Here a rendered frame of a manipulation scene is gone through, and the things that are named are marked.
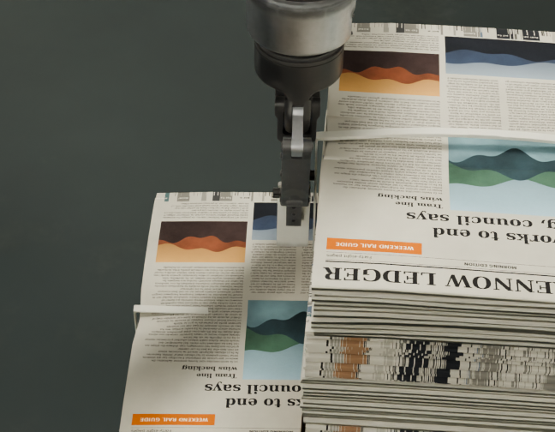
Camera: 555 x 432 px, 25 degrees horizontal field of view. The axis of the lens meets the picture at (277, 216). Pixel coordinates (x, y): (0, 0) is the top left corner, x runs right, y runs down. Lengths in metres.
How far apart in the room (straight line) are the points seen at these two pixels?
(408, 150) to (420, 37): 0.17
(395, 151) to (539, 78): 0.17
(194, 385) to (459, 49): 0.41
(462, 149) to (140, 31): 2.14
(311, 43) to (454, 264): 0.21
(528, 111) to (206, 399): 0.40
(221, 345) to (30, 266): 1.34
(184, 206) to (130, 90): 1.60
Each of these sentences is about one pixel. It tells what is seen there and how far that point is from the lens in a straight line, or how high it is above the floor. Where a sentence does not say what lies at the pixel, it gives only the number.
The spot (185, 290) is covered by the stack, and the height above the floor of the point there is 0.83.
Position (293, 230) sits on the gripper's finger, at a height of 0.94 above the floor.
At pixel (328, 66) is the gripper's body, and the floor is 1.15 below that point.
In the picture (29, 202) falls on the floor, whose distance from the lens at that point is 2.68.
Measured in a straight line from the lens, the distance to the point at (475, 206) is 1.03.
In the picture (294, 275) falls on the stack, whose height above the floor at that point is 0.83.
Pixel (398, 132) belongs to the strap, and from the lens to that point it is 1.09.
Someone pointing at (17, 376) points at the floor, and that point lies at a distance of 2.34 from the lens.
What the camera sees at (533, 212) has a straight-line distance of 1.04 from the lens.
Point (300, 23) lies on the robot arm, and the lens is 0.99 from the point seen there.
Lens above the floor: 1.74
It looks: 42 degrees down
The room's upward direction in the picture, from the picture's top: straight up
